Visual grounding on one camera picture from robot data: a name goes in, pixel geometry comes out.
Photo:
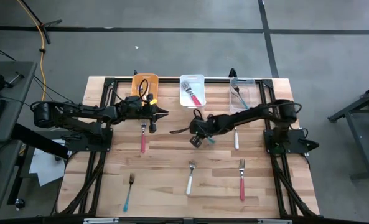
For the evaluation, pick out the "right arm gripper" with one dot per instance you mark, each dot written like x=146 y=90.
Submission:
x=203 y=127

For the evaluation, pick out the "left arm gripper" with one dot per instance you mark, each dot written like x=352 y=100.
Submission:
x=137 y=110

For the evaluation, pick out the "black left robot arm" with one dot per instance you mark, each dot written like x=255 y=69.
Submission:
x=78 y=113

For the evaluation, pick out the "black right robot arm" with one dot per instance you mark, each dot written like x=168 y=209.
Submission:
x=249 y=116

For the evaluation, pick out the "yellow tape label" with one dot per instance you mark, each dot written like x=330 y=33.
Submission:
x=153 y=101

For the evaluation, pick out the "orange plastic bin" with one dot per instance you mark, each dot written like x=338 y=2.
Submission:
x=134 y=85

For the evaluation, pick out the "black table edge clamp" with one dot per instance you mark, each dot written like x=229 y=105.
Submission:
x=135 y=72
x=232 y=73

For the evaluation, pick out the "white plastic bin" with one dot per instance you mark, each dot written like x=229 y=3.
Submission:
x=200 y=82

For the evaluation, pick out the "clear plastic bin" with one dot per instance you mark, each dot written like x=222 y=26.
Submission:
x=253 y=93

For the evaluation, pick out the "white paper sheets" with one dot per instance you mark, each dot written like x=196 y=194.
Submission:
x=47 y=168

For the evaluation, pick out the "grey desk with keyboard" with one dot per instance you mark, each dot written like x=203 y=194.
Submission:
x=19 y=93

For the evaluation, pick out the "black tripod stand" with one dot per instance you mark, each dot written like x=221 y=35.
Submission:
x=43 y=25

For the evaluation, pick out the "dark grey side desk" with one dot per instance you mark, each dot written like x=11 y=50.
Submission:
x=339 y=115

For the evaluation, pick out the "black caster wheel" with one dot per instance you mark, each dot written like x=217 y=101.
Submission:
x=19 y=203

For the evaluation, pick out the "grey desk with mouse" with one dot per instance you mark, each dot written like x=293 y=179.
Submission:
x=3 y=186

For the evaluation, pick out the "black aluminium table frame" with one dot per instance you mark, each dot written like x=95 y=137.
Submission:
x=168 y=80

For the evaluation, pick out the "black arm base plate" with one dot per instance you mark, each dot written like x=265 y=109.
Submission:
x=296 y=145
x=106 y=143

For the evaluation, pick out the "silver metal bracket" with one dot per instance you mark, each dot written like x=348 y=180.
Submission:
x=100 y=220
x=274 y=221

